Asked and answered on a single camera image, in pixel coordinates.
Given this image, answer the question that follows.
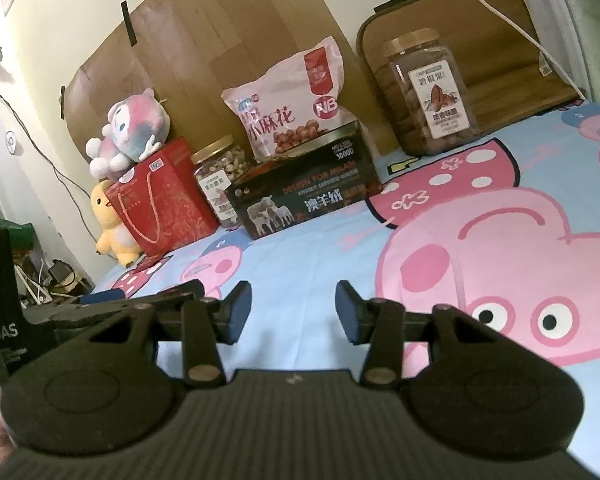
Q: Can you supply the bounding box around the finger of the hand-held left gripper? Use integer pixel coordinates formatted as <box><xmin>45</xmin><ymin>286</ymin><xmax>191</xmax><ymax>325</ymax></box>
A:
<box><xmin>22</xmin><ymin>280</ymin><xmax>206</xmax><ymax>333</ymax></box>

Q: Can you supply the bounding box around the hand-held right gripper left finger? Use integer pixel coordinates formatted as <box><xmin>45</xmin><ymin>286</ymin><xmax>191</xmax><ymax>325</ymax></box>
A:
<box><xmin>87</xmin><ymin>280</ymin><xmax>253</xmax><ymax>387</ymax></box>

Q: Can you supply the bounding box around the red gift bag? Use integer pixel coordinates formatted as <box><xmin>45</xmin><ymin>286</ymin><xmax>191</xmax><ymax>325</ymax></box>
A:
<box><xmin>104</xmin><ymin>136</ymin><xmax>221</xmax><ymax>258</ymax></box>

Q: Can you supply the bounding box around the brown cushion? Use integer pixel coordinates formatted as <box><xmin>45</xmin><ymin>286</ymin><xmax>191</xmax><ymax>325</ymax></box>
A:
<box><xmin>356</xmin><ymin>0</ymin><xmax>581</xmax><ymax>156</ymax></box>

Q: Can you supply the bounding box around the yellow plush duck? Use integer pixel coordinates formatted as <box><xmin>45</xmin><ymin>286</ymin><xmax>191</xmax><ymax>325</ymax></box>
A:
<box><xmin>91</xmin><ymin>180</ymin><xmax>143</xmax><ymax>268</ymax></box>

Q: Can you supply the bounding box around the pink snack bag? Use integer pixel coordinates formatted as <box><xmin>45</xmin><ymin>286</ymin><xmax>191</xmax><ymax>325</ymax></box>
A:
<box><xmin>221</xmin><ymin>35</ymin><xmax>361</xmax><ymax>163</ymax></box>

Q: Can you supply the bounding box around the pink blue plush toy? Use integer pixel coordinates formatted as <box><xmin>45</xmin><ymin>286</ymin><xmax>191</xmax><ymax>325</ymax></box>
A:
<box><xmin>85</xmin><ymin>87</ymin><xmax>172</xmax><ymax>181</ymax></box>

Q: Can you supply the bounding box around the cartoon pig bed sheet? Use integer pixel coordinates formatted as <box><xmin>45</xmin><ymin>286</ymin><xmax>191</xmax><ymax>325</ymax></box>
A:
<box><xmin>87</xmin><ymin>100</ymin><xmax>600</xmax><ymax>480</ymax></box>

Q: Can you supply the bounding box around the gold lid nut jar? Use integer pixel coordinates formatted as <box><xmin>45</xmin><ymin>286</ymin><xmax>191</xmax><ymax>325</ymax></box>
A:
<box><xmin>190</xmin><ymin>134</ymin><xmax>253</xmax><ymax>231</ymax></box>

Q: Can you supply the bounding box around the brown cardboard sheet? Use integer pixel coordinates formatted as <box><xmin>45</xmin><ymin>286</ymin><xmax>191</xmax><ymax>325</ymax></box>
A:
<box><xmin>62</xmin><ymin>0</ymin><xmax>381</xmax><ymax>171</ymax></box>

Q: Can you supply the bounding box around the brown lid pecan jar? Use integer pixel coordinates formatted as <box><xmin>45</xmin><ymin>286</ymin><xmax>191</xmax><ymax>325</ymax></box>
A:
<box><xmin>380</xmin><ymin>27</ymin><xmax>481</xmax><ymax>156</ymax></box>

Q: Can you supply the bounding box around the black tape strip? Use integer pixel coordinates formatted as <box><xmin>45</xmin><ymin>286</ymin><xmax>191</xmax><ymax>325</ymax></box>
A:
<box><xmin>121</xmin><ymin>1</ymin><xmax>138</xmax><ymax>46</ymax></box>

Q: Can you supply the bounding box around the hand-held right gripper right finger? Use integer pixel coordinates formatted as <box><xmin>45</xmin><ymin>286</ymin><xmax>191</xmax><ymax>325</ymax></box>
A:
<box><xmin>335</xmin><ymin>280</ymin><xmax>515</xmax><ymax>387</ymax></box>

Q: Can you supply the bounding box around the white cable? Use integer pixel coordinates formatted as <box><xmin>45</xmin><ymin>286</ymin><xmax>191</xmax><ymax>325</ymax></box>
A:
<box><xmin>432</xmin><ymin>0</ymin><xmax>588</xmax><ymax>103</ymax></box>

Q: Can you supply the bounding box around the green bag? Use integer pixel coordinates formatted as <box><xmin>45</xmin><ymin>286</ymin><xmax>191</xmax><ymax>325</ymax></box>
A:
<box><xmin>0</xmin><ymin>217</ymin><xmax>36</xmax><ymax>242</ymax></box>

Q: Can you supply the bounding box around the black cardboard box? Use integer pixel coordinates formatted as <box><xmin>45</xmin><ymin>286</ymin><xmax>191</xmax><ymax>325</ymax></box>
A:
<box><xmin>226</xmin><ymin>121</ymin><xmax>383</xmax><ymax>241</ymax></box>

